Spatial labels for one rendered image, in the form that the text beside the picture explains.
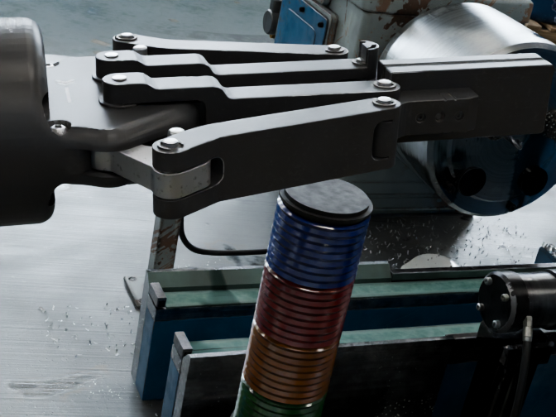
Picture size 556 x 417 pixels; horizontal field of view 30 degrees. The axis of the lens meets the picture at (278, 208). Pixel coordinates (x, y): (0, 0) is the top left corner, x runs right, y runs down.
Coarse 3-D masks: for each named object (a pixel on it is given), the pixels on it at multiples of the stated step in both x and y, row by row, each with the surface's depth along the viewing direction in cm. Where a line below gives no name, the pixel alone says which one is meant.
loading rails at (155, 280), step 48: (144, 288) 109; (192, 288) 110; (240, 288) 112; (384, 288) 118; (432, 288) 120; (144, 336) 109; (192, 336) 109; (240, 336) 111; (384, 336) 109; (432, 336) 110; (144, 384) 110; (192, 384) 98; (336, 384) 104; (384, 384) 107; (432, 384) 110
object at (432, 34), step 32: (416, 32) 140; (448, 32) 136; (480, 32) 134; (512, 32) 133; (544, 128) 135; (416, 160) 137; (448, 160) 134; (480, 160) 135; (512, 160) 137; (544, 160) 139; (448, 192) 135; (480, 192) 138; (512, 192) 140; (544, 192) 143
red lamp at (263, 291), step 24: (264, 264) 68; (264, 288) 67; (288, 288) 65; (312, 288) 65; (336, 288) 65; (264, 312) 67; (288, 312) 66; (312, 312) 65; (336, 312) 66; (288, 336) 66; (312, 336) 66; (336, 336) 68
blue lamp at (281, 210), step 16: (288, 208) 68; (272, 224) 67; (288, 224) 64; (304, 224) 63; (320, 224) 63; (352, 224) 68; (368, 224) 66; (272, 240) 66; (288, 240) 64; (304, 240) 63; (320, 240) 63; (336, 240) 63; (352, 240) 64; (272, 256) 66; (288, 256) 64; (304, 256) 64; (320, 256) 64; (336, 256) 64; (352, 256) 65; (288, 272) 65; (304, 272) 64; (320, 272) 64; (336, 272) 65; (352, 272) 66; (320, 288) 65
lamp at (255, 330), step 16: (256, 336) 68; (256, 352) 68; (272, 352) 67; (288, 352) 67; (304, 352) 67; (320, 352) 67; (336, 352) 69; (256, 368) 69; (272, 368) 68; (288, 368) 67; (304, 368) 68; (320, 368) 68; (256, 384) 69; (272, 384) 68; (288, 384) 68; (304, 384) 68; (320, 384) 69; (288, 400) 69; (304, 400) 69
